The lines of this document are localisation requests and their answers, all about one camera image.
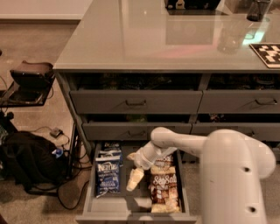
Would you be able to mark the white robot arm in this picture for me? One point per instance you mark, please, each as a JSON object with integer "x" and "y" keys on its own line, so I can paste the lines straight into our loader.
{"x": 231, "y": 167}

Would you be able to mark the middle blue chip bag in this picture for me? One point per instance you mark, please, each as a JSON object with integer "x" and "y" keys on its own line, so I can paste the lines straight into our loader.
{"x": 111, "y": 153}

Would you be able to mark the front brown Sea Salt bag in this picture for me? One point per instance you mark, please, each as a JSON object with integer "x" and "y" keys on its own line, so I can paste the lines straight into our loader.
{"x": 164, "y": 193}

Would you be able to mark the grey counter cabinet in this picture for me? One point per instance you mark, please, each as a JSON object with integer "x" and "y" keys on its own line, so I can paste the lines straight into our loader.
{"x": 139, "y": 45}

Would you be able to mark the black power adapter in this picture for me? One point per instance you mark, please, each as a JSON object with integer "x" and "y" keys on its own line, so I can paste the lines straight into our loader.
{"x": 56, "y": 132}

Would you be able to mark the black mesh pen cup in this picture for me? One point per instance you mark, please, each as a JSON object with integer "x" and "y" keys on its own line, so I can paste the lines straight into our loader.
{"x": 257, "y": 10}

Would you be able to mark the grey top left drawer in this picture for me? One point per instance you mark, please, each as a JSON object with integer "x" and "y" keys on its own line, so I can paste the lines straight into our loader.
{"x": 135, "y": 101}

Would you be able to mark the black device on counter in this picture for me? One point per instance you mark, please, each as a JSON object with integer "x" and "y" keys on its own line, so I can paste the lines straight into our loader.
{"x": 191, "y": 4}

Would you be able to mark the blue Kettle chip bag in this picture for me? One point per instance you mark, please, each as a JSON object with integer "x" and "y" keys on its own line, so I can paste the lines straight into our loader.
{"x": 108, "y": 175}

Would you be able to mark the brown sea salt bag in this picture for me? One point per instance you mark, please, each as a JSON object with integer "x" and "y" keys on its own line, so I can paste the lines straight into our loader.
{"x": 164, "y": 193}
{"x": 163, "y": 165}

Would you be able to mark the grey middle left drawer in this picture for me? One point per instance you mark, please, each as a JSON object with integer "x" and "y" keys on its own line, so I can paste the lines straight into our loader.
{"x": 129, "y": 130}

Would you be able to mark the grey top right drawer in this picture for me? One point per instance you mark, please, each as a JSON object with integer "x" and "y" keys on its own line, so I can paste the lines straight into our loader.
{"x": 240, "y": 102}

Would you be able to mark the black backpack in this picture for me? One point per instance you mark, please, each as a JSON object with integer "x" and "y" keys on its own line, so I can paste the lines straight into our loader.
{"x": 32, "y": 160}

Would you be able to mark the open grey bottom left drawer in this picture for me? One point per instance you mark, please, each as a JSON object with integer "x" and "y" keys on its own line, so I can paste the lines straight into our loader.
{"x": 132, "y": 207}

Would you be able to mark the grey middle right drawer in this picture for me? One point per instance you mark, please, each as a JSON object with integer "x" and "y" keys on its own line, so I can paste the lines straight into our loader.
{"x": 266, "y": 131}

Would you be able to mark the checkered fiducial marker board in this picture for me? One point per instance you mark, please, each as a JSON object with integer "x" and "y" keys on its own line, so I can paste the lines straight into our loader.
{"x": 269, "y": 53}

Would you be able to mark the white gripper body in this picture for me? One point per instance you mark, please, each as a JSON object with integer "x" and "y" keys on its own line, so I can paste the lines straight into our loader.
{"x": 143, "y": 160}

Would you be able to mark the rear brown Sea Salt bag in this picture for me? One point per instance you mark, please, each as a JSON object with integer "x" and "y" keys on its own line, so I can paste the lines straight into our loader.
{"x": 163, "y": 165}

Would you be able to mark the rear blue chip bag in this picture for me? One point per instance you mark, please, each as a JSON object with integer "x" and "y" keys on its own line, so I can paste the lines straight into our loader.
{"x": 111, "y": 146}

